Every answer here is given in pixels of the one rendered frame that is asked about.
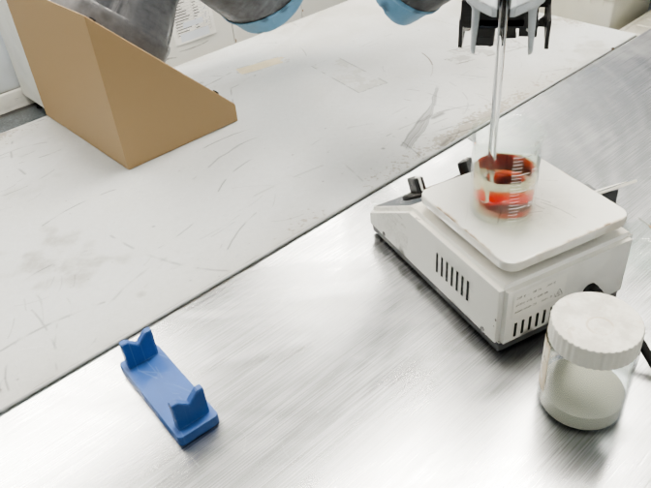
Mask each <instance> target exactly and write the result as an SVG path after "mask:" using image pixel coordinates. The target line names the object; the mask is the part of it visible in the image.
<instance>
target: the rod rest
mask: <svg viewBox="0 0 651 488"><path fill-rule="evenodd" d="M118 344H119V347H120V349H121V351H122V354H123V357H124V359H125V360H123V361H122V362H121V363H120V367H121V370H122V373H123V374H124V375H125V377H126V378H127V379H128V381H129V382H130V383H131V384H132V386H133V387H134V388H135V389H136V391H137V392H138V393H139V395H140V396H141V397H142V399H143V400H144V401H145V403H146V404H147V405H148V406H149V408H150V409H151V410H152V411H153V412H154V413H155V414H156V416H157V417H158V418H159V419H160V421H161V422H162V423H163V425H164V426H165V427H166V428H167V430H168V431H169V432H170V434H171V435H172V436H173V438H174V439H175V440H176V441H177V443H178V444H179V445H182V446H183V445H186V444H187V443H189V442H191V441H193V440H194V439H196V438H197V437H199V436H200V435H202V434H204V433H205V432H207V431H208V430H210V429H211V428H213V427H214V426H216V425H217V424H218V423H219V416H218V412H217V411H215V410H214V408H213V407H212V406H211V405H210V404H209V403H208V402H207V400H206V398H205V394H204V391H203V387H202V386H201V385H200V384H197V385H196V386H193V385H192V383H191V382H190V381H189V380H188V379H187V378H186V377H185V375H184V374H183V373H182V372H181V371H180V370H179V369H178V368H177V366H176V365H175V364H174V363H173V362H172V361H171V359H170V358H169V357H168V356H167V355H166V354H165V353H164V352H163V350H162V349H161V348H160V347H159V346H158V345H156V343H155V340H154V337H153V334H152V331H151V329H150V328H149V327H146V328H144V329H143V330H142V332H141V334H140V335H139V337H138V339H137V340H136V341H129V340H122V341H121V342H119V343H118Z"/></svg>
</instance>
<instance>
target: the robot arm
mask: <svg viewBox="0 0 651 488"><path fill-rule="evenodd" d="M50 1H51V2H53V3H56V4H58V5H60V6H63V7H65V8H67V9H70V10H72V11H74V12H77V13H79V14H81V15H85V16H87V17H92V18H94V19H96V22H97V23H99V24H100V25H102V26H104V27H105V28H107V29H108V30H109V31H111V32H113V33H115V34H116V35H118V36H120V37H121V38H123V39H125V40H126V41H128V42H130V43H132V44H133V45H135V46H137V47H139V48H141V49H143V50H144V51H146V52H148V53H149V54H151V55H153V56H154V57H156V58H158V59H160V60H161V61H163V62H165V63H166V61H167V59H168V57H169V55H170V52H171V48H170V43H171V35H172V30H173V26H174V20H175V13H176V8H177V5H178V3H179V1H180V0H50ZM200 1H201V2H203V3H204V4H205V5H206V6H208V7H209V8H211V9H212V10H213V11H215V12H216V13H218V14H219V15H221V16H222V17H223V19H224V20H226V21H227V22H229V23H231V24H234V25H236V26H238V27H239V28H241V29H243V30H244V31H246V32H249V33H253V34H262V33H263V32H270V31H272V30H275V29H276V28H278V27H280V26H281V25H283V24H284V23H286V22H287V21H288V20H289V19H290V18H291V17H292V16H293V15H294V14H295V12H296V11H297V10H298V8H299V7H300V5H301V3H302V1H303V0H200ZM449 1H450V0H376V2H377V3H378V5H379V7H381V8H382V9H383V10H384V13H385V15H386V16H387V17H388V18H389V19H390V20H391V21H392V22H394V23H396V24H398V25H403V26H405V25H409V24H411V23H413V22H415V21H417V20H419V19H420V18H422V17H424V16H426V15H431V14H434V13H435V12H437V11H438V10H439V9H440V8H441V7H442V6H443V5H445V4H447V3H448V2H449ZM551 1H552V0H509V8H508V27H507V39H508V38H516V32H515V30H516V28H519V32H518V37H528V55H530V54H532V52H533V47H534V39H535V37H537V32H538V27H544V49H548V45H549V36H550V28H551ZM539 8H544V15H543V16H542V17H541V18H540V19H539ZM499 10H500V0H462V1H461V14H460V18H459V30H458V47H462V44H463V40H464V36H465V31H470V30H471V52H472V53H473V54H475V49H476V46H493V45H494V39H495V31H496V28H498V19H499Z"/></svg>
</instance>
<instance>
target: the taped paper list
mask: <svg viewBox="0 0 651 488"><path fill-rule="evenodd" d="M172 33H173V37H174V41H175V46H181V45H184V44H187V43H189V42H192V41H194V40H197V39H200V38H203V37H205V36H208V35H211V34H214V33H217V32H216V28H215V23H214V18H213V13H212V9H211V8H209V7H208V6H206V5H205V4H204V3H203V2H201V1H200V0H180V1H179V3H178V5H177V8H176V13H175V20H174V26H173V30H172Z"/></svg>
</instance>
